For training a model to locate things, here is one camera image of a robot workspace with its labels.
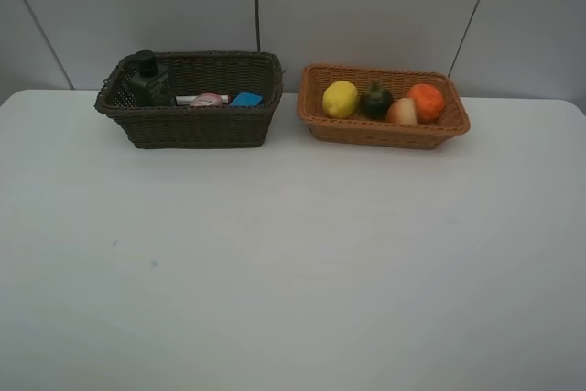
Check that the red orange peach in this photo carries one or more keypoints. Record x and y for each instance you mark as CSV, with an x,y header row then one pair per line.
x,y
402,112

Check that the orange wicker basket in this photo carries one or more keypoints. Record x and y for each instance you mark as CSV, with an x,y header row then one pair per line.
x,y
360,130

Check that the yellow lemon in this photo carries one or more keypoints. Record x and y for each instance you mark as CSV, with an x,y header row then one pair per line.
x,y
340,100

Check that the white marker pink caps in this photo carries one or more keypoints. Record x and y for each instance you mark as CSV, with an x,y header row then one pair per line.
x,y
185,100

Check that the dark brown wicker basket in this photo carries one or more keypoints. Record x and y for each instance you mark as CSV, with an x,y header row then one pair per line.
x,y
191,74

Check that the orange tangerine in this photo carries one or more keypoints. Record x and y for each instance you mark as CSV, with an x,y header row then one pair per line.
x,y
429,102

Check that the dark green pump bottle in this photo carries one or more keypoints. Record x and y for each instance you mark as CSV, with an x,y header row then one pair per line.
x,y
151,85

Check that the dark purple mangosteen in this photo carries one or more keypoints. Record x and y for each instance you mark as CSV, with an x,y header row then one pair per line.
x,y
375,101

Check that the pink bottle white cap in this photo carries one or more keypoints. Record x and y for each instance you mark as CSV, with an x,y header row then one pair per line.
x,y
207,99

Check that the black felt whiteboard eraser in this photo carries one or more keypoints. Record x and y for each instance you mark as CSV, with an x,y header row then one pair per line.
x,y
246,99

